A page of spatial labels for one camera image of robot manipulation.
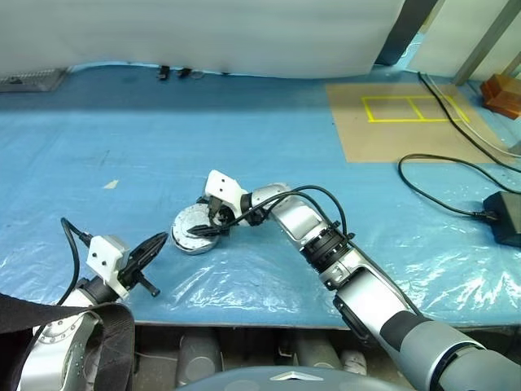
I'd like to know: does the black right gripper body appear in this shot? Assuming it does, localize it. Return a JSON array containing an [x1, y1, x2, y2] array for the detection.
[[217, 197, 242, 230]]

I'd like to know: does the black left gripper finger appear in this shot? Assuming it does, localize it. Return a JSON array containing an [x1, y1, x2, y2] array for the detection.
[[136, 232, 169, 272], [132, 231, 167, 260]]

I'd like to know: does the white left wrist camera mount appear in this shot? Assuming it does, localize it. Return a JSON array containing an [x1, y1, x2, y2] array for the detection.
[[86, 235, 132, 302]]

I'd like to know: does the white foam board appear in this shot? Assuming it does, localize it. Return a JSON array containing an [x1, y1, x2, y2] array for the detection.
[[0, 0, 408, 79]]

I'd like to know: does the grey rounded cylinder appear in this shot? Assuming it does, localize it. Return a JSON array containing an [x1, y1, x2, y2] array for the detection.
[[341, 349, 367, 374], [292, 333, 341, 370], [178, 332, 223, 388]]

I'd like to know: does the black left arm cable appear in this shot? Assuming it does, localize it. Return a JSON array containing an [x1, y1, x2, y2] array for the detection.
[[55, 217, 94, 306]]

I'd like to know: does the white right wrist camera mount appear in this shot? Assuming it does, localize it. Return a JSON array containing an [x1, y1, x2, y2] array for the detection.
[[203, 169, 244, 217]]

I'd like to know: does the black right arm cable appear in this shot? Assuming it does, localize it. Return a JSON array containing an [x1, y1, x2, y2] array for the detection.
[[221, 185, 355, 245]]

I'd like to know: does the silver metal frame post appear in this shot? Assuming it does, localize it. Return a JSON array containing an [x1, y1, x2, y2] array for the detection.
[[453, 0, 521, 86]]

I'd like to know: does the brown cardboard sheet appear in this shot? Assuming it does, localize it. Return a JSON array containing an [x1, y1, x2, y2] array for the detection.
[[325, 83, 514, 164]]

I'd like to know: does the dark grey rounded dome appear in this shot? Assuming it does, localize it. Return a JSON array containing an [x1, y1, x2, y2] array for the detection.
[[174, 364, 412, 391]]

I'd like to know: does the black power adapter cable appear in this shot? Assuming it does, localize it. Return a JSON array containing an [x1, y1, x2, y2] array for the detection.
[[397, 153, 500, 223]]

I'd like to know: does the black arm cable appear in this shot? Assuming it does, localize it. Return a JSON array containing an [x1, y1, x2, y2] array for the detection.
[[221, 185, 355, 245], [55, 217, 94, 306]]

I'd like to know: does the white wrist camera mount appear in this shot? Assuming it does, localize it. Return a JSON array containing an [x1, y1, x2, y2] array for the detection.
[[86, 235, 132, 302], [203, 169, 244, 217]]

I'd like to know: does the long grey cable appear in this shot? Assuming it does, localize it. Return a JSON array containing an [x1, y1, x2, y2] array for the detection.
[[425, 77, 521, 158]]

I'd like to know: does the black fabric strap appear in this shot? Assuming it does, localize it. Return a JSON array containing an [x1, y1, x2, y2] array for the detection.
[[0, 291, 136, 391]]

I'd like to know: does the black power adapter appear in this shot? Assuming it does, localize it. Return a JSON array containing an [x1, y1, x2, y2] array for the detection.
[[483, 191, 521, 248]]

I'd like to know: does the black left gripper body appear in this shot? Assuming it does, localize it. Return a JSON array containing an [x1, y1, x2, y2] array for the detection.
[[117, 252, 161, 297]]

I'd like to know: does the white back panel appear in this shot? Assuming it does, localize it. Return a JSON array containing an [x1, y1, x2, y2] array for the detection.
[[406, 0, 521, 81]]

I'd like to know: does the orange brown block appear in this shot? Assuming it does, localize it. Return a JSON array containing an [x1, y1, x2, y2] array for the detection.
[[481, 72, 517, 99], [484, 90, 521, 120]]

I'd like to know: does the grey metal mesh tray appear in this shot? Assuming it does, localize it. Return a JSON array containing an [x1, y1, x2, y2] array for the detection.
[[0, 68, 68, 94]]

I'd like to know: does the long black cable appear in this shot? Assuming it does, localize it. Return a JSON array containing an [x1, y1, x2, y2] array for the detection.
[[418, 71, 521, 166]]

